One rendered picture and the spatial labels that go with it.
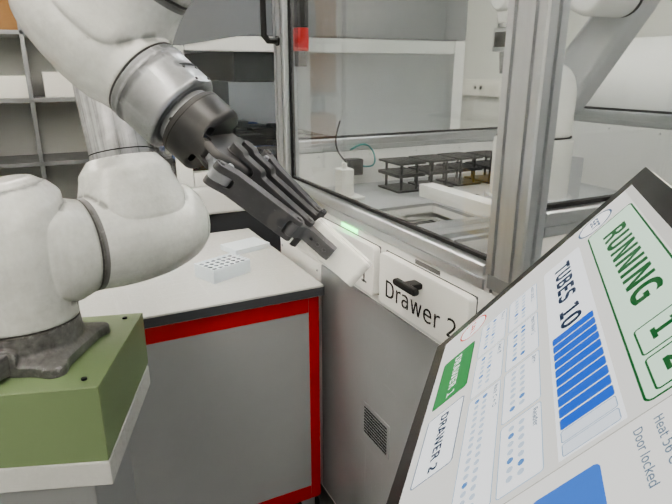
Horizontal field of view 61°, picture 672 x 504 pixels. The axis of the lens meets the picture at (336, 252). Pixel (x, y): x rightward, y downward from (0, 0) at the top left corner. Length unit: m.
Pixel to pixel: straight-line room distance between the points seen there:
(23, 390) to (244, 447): 0.83
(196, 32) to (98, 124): 1.03
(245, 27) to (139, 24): 1.46
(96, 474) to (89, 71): 0.57
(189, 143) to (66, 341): 0.48
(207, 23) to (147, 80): 1.43
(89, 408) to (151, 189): 0.35
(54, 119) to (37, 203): 4.50
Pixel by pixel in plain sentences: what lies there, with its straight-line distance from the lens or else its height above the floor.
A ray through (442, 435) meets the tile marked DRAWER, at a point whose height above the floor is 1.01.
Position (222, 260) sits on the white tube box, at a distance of 1.58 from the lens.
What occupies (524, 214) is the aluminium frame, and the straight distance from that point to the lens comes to 0.87.
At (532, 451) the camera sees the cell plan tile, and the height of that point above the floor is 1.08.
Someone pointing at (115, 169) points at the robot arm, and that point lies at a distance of 0.97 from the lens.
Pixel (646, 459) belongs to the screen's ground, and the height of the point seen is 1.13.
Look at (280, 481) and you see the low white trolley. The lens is 1.73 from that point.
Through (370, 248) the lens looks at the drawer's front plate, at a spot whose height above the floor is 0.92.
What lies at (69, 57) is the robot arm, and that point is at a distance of 0.62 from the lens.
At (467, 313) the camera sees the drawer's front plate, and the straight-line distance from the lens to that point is 0.98.
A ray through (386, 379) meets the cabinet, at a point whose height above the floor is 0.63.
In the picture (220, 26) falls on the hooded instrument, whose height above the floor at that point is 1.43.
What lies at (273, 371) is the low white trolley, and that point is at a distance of 1.53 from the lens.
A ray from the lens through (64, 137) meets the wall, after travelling 5.41.
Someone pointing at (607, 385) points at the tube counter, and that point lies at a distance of 0.36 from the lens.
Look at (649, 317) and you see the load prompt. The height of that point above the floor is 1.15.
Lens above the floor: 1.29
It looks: 18 degrees down
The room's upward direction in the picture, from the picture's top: straight up
